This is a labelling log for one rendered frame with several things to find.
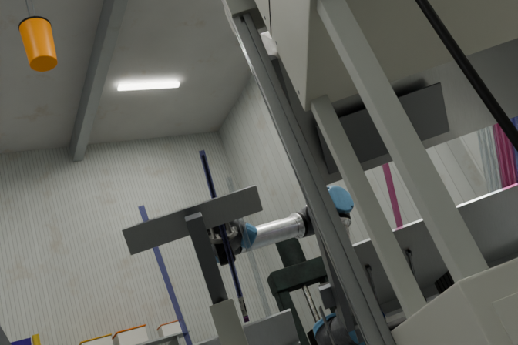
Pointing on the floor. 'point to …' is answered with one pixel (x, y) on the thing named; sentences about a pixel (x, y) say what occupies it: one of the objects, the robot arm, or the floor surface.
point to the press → (290, 250)
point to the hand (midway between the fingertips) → (225, 240)
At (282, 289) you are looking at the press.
